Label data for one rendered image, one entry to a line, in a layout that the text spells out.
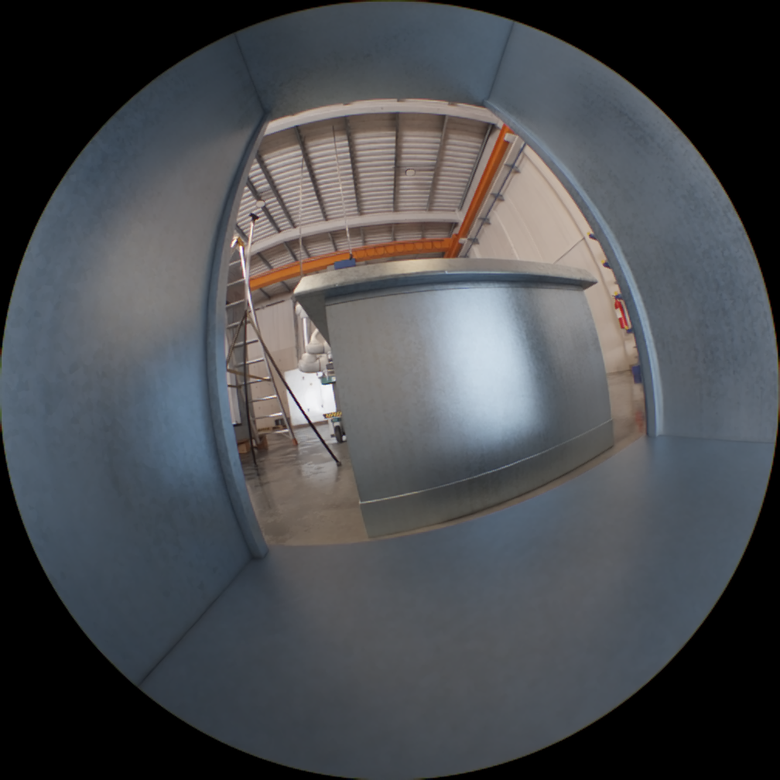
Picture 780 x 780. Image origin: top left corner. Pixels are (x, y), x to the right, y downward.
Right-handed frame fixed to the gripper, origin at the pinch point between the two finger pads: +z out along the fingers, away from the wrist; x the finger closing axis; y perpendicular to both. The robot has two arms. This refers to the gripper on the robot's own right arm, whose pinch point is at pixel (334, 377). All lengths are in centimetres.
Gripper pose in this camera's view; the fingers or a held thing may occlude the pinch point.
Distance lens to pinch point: 223.1
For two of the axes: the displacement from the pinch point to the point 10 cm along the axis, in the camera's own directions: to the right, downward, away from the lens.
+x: -9.8, 1.8, -0.8
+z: 1.9, 9.8, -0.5
